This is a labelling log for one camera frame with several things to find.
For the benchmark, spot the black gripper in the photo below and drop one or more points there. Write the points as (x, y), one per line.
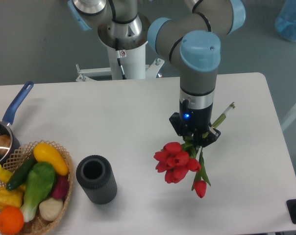
(194, 121)

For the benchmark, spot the red tulip bouquet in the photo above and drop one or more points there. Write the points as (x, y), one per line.
(176, 159)

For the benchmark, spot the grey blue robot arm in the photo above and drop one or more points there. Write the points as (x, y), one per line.
(191, 45)

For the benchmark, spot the dark grey ribbed vase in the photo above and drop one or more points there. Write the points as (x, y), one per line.
(95, 175)

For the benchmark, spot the blue translucent plastic bag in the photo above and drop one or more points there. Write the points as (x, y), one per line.
(285, 24)

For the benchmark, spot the purple red radish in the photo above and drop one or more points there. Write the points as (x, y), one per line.
(61, 188)

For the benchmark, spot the yellow squash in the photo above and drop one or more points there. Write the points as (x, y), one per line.
(44, 152)

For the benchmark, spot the green bok choy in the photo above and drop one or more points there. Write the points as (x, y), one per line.
(39, 183)

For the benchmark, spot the white garlic bulb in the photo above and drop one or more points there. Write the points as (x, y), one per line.
(50, 208)

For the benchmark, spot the dark green cucumber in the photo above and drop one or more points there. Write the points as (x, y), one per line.
(20, 175)

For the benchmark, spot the bread roll in pan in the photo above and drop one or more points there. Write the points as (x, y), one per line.
(5, 143)

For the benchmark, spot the yellow banana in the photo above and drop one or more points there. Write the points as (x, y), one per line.
(5, 175)

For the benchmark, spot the yellow orange pumpkin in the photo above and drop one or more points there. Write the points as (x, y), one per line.
(12, 198)

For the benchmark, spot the orange fruit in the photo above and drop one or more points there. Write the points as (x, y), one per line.
(11, 220)

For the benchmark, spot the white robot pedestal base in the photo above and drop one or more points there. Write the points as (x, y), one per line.
(126, 49)

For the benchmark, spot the blue handled saucepan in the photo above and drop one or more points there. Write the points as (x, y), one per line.
(9, 116)

